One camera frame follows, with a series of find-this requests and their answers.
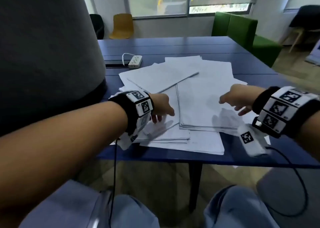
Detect black chair with wooden legs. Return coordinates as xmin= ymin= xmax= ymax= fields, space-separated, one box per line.
xmin=280 ymin=5 xmax=320 ymax=53

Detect green sofa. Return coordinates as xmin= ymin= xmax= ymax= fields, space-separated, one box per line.
xmin=212 ymin=12 xmax=283 ymax=68

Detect pile of white papers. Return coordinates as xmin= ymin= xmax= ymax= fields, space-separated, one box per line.
xmin=110 ymin=56 xmax=272 ymax=156

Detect person's left hand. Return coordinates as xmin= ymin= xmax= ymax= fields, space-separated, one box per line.
xmin=150 ymin=93 xmax=175 ymax=124

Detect person's blue jeans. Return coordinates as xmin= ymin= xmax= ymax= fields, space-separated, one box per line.
xmin=110 ymin=185 xmax=278 ymax=228

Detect black right camera cable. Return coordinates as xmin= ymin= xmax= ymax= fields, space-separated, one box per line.
xmin=265 ymin=146 xmax=309 ymax=217

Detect grey felt pillar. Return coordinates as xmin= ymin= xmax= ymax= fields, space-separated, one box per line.
xmin=0 ymin=0 xmax=108 ymax=136

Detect right wristband with marker tiles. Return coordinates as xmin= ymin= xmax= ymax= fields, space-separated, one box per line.
xmin=252 ymin=86 xmax=320 ymax=139

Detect white power strip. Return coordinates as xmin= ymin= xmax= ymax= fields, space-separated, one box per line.
xmin=128 ymin=55 xmax=143 ymax=69

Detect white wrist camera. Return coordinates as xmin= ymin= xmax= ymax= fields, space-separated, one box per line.
xmin=115 ymin=114 xmax=152 ymax=151
xmin=237 ymin=124 xmax=268 ymax=157

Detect dark green chair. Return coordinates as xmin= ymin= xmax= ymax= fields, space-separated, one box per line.
xmin=89 ymin=14 xmax=105 ymax=40

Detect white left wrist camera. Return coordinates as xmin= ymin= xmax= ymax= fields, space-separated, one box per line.
xmin=115 ymin=114 xmax=152 ymax=151

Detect dark table leg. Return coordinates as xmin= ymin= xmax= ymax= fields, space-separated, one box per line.
xmin=188 ymin=163 xmax=203 ymax=212

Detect person's lavender shirt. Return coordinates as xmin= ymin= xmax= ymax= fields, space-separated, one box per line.
xmin=19 ymin=180 xmax=113 ymax=228

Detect white banner stand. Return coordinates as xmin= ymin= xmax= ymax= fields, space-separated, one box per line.
xmin=305 ymin=39 xmax=320 ymax=66

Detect person's right hand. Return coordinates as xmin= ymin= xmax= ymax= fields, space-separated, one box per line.
xmin=219 ymin=84 xmax=266 ymax=117

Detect yellow chair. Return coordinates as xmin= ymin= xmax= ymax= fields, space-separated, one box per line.
xmin=109 ymin=13 xmax=134 ymax=40

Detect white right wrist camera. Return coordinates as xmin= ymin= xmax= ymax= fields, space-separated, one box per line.
xmin=237 ymin=124 xmax=268 ymax=157

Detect large framed window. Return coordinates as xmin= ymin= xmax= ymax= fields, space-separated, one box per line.
xmin=121 ymin=0 xmax=260 ymax=20

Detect person's left forearm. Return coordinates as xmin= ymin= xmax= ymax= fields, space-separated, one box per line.
xmin=0 ymin=101 xmax=128 ymax=211

